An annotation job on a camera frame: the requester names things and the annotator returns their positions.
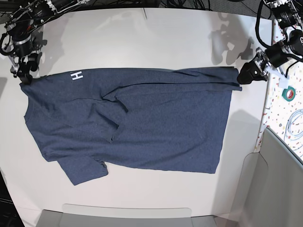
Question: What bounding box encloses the grey chair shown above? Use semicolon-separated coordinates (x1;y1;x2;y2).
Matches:
37;204;216;227
237;128;303;227

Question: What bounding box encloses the speckled white side table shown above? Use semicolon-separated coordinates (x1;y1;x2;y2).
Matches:
254;18;303;164

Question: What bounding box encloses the blue t-shirt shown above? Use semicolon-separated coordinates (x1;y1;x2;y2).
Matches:
20;67;241;185

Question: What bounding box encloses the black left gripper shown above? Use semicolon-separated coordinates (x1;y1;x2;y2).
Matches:
237;47;271;84

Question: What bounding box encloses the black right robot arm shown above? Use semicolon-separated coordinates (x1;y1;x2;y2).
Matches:
0;0;88;84

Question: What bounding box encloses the grey chair front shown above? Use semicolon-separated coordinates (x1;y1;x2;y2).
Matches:
37;204;216;227

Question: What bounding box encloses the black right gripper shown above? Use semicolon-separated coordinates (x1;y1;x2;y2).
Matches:
10;53;40;85

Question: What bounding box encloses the coiled white cable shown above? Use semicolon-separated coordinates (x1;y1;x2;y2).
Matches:
285;108;303;141

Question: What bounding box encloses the green tape roll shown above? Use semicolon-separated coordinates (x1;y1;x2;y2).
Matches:
282;86;296;102

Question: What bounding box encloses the grey chair right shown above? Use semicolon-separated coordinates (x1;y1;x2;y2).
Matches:
237;128;303;227

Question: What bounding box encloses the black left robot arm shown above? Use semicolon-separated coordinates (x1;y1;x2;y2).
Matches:
237;0;303;88

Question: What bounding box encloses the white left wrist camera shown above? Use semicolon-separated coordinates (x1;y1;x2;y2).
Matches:
265;66;289;89

